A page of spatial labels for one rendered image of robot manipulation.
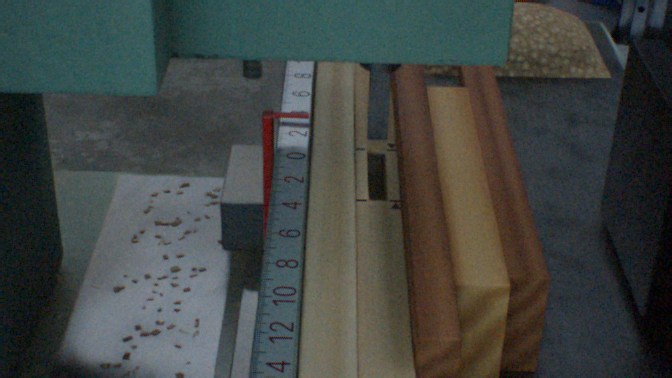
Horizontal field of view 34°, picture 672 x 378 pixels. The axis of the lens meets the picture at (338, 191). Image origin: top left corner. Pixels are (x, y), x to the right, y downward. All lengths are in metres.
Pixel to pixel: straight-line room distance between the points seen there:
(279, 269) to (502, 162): 0.14
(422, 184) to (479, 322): 0.07
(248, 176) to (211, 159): 1.75
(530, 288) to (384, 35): 0.11
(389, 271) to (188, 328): 0.22
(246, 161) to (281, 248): 0.27
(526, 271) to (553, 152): 0.19
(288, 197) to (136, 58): 0.08
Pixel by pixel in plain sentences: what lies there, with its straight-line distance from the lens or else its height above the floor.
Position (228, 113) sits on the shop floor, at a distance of 2.60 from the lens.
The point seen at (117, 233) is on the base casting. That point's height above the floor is 0.80.
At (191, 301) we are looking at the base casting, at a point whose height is 0.80.
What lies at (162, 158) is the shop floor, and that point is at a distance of 2.42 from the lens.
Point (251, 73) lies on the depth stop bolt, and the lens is 0.53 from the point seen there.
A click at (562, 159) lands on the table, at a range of 0.59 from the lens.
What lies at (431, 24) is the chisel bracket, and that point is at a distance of 0.43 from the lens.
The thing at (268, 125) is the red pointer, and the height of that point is 0.96.
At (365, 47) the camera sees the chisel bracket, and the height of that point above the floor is 1.01.
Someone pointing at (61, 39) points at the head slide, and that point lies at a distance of 0.41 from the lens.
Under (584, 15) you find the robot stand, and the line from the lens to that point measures 1.26.
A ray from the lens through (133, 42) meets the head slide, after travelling 0.40.
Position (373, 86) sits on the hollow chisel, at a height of 0.98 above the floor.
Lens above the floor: 1.18
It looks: 31 degrees down
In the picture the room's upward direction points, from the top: 2 degrees clockwise
